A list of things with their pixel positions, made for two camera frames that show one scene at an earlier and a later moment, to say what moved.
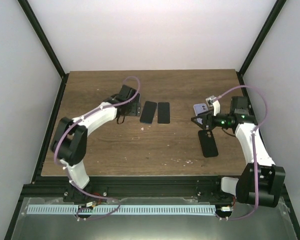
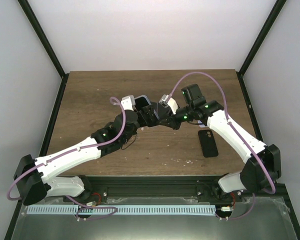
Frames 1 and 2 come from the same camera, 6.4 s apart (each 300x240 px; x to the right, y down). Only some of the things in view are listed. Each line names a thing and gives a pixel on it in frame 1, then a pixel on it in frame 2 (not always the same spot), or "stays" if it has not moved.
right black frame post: (275, 10) stays
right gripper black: (207, 118) to (173, 123)
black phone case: (208, 143) stays
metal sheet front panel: (232, 221) stays
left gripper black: (135, 110) to (150, 117)
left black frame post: (47, 45) stays
